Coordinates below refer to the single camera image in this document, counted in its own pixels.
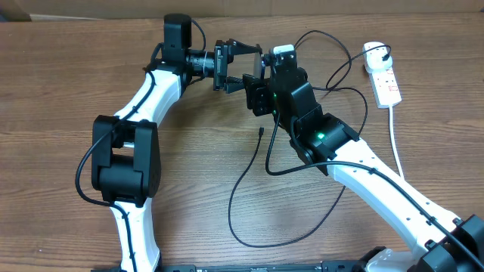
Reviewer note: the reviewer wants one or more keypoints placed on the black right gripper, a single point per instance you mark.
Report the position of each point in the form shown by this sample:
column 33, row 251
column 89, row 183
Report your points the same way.
column 258, row 88

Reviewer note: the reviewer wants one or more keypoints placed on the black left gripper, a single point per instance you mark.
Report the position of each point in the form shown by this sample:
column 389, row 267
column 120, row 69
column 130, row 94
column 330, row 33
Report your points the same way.
column 231, row 82

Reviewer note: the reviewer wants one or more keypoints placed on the Samsung Galaxy smartphone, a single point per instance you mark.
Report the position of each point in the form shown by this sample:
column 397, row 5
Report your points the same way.
column 259, row 66

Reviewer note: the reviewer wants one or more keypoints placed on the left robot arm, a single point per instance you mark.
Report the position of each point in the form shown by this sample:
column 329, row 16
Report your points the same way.
column 125, row 151

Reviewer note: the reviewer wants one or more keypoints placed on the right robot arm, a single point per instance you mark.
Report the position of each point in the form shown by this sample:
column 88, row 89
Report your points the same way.
column 437, row 239

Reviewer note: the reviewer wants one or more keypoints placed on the white charger plug adapter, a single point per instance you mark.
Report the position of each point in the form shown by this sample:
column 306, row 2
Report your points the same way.
column 377, row 57

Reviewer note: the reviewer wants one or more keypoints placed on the white power strip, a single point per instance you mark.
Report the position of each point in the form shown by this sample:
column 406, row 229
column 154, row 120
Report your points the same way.
column 385, row 88

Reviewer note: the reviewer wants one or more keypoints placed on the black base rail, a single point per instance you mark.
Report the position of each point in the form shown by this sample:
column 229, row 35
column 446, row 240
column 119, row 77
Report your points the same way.
column 325, row 266

